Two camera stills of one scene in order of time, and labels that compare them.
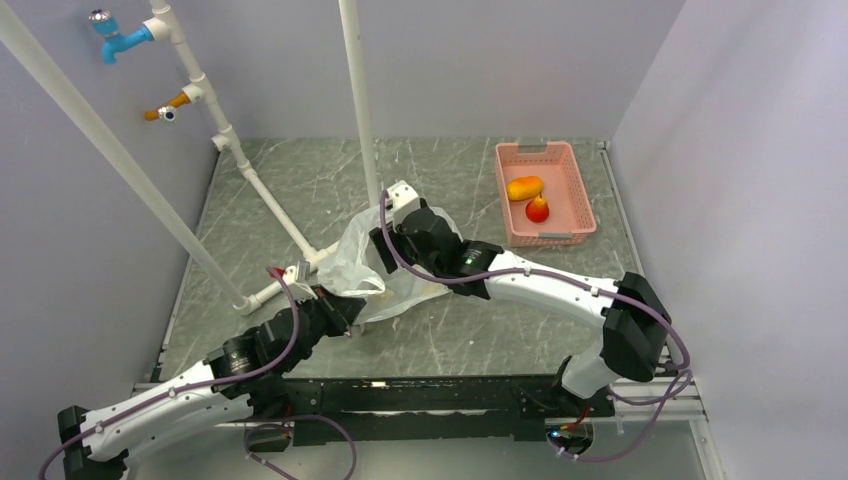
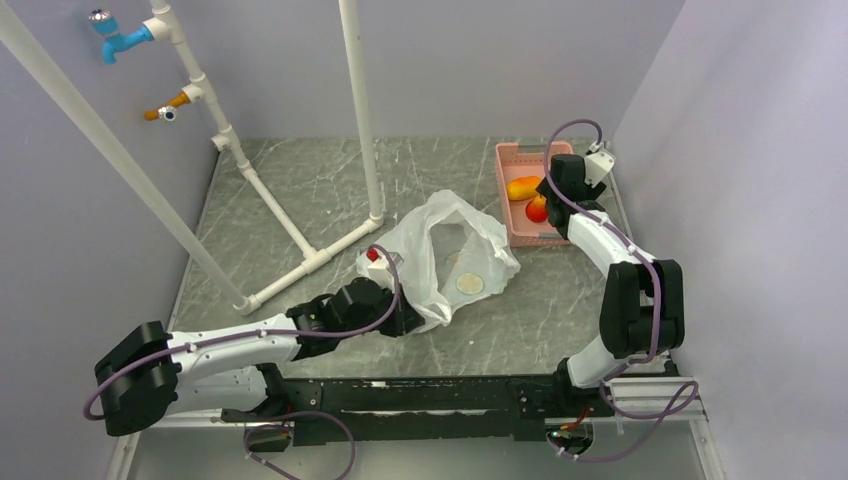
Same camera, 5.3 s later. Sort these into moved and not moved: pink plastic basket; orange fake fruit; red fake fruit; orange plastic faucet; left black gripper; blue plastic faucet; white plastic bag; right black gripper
Moved: right black gripper; white plastic bag; left black gripper
Not moved: orange plastic faucet; blue plastic faucet; orange fake fruit; pink plastic basket; red fake fruit
